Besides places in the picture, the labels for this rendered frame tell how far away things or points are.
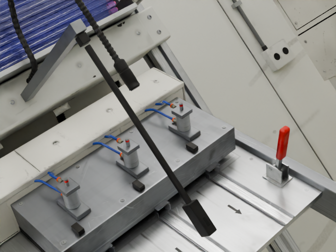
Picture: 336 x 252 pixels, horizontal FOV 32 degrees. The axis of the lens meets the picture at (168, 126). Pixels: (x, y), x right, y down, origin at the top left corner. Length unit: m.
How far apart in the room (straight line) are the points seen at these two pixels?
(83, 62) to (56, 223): 0.30
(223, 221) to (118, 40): 0.37
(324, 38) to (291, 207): 1.01
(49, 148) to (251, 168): 0.32
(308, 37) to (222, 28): 1.21
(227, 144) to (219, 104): 1.94
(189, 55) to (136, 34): 1.83
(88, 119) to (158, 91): 0.13
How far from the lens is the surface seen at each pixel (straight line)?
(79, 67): 1.00
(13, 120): 0.95
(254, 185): 0.93
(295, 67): 3.23
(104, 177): 0.89
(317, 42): 1.87
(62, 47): 0.75
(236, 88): 2.97
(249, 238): 0.86
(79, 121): 0.98
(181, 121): 0.92
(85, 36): 0.71
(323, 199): 0.94
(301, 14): 1.87
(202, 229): 0.71
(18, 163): 0.93
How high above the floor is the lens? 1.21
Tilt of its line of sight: 2 degrees down
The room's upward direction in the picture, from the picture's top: 33 degrees counter-clockwise
